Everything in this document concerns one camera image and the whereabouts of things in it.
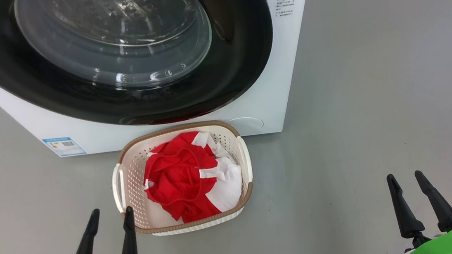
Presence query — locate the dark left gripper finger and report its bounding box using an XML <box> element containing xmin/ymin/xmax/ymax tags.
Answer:
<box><xmin>62</xmin><ymin>209</ymin><xmax>104</xmax><ymax>254</ymax></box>
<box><xmin>109</xmin><ymin>206</ymin><xmax>138</xmax><ymax>254</ymax></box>

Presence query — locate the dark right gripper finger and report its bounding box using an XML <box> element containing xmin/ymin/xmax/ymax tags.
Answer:
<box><xmin>386</xmin><ymin>171</ymin><xmax>431</xmax><ymax>250</ymax></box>
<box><xmin>415</xmin><ymin>168</ymin><xmax>452</xmax><ymax>235</ymax></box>

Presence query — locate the red and white garment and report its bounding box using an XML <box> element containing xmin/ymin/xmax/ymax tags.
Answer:
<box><xmin>139</xmin><ymin>127</ymin><xmax>247</xmax><ymax>228</ymax></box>

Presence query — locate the washing machine door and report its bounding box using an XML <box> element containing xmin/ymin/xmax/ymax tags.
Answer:
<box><xmin>0</xmin><ymin>0</ymin><xmax>281</xmax><ymax>140</ymax></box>

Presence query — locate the cream perforated laundry basket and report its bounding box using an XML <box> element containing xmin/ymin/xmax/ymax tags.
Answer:
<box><xmin>107</xmin><ymin>117</ymin><xmax>258</xmax><ymax>241</ymax></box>

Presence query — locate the white front-load washing machine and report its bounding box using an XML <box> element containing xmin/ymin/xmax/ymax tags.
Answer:
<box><xmin>0</xmin><ymin>0</ymin><xmax>327</xmax><ymax>164</ymax></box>

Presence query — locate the blue energy label sticker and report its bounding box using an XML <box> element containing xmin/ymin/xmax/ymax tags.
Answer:
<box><xmin>42</xmin><ymin>135</ymin><xmax>87</xmax><ymax>159</ymax></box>

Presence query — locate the round white filter cover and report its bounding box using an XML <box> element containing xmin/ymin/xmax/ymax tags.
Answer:
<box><xmin>227</xmin><ymin>116</ymin><xmax>265</xmax><ymax>137</ymax></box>

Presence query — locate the black text notice sticker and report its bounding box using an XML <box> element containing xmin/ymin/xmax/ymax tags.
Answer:
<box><xmin>275</xmin><ymin>0</ymin><xmax>298</xmax><ymax>18</ymax></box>

